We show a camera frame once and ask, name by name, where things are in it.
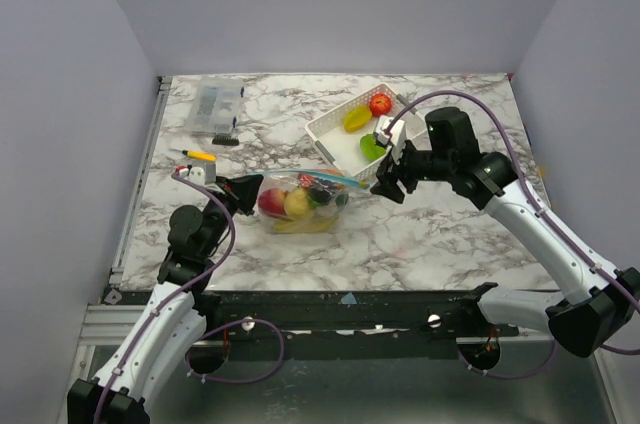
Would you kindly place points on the yellow handled screwdriver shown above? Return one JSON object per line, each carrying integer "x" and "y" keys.
{"x": 195, "y": 155}

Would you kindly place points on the yellow toy banana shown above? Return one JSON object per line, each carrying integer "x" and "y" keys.
{"x": 311, "y": 226}

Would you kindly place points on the red toy apple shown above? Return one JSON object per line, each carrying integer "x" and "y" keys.
{"x": 271, "y": 202}

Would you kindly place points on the white perforated plastic basket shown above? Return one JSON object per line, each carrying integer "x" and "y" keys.
{"x": 341, "y": 149}

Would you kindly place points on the green toy starfruit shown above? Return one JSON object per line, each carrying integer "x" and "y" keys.
{"x": 370, "y": 149}

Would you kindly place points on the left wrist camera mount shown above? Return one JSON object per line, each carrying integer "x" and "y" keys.
{"x": 201, "y": 173}

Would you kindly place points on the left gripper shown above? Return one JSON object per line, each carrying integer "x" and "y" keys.
{"x": 244, "y": 189}

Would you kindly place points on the yellow toy lemon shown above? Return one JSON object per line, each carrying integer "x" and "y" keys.
{"x": 297, "y": 204}

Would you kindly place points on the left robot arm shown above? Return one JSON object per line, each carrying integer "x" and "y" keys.
{"x": 124, "y": 389}

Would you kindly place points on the small red toy tomato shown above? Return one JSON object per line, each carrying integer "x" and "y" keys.
{"x": 380, "y": 104}

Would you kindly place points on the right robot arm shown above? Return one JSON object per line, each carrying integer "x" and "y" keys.
{"x": 595, "y": 298}

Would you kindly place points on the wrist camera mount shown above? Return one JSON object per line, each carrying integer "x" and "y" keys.
{"x": 390, "y": 133}
{"x": 201, "y": 173}

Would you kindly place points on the dark purple toy eggplant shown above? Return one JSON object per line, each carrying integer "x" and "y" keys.
{"x": 321, "y": 192}

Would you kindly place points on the black metal base rail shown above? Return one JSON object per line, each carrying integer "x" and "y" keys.
{"x": 254, "y": 326}

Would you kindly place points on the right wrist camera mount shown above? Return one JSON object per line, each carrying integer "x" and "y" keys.
{"x": 390, "y": 133}

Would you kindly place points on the clear zip top bag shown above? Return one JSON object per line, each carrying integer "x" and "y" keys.
{"x": 289, "y": 179}

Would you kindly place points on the red orange toy mango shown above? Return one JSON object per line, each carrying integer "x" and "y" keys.
{"x": 328, "y": 175}

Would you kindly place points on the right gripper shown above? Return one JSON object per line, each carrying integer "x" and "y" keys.
{"x": 400, "y": 169}

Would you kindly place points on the small black comb part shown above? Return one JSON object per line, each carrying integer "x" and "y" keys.
{"x": 225, "y": 140}

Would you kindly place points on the clear plastic parts box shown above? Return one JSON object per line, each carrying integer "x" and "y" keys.
{"x": 216, "y": 107}

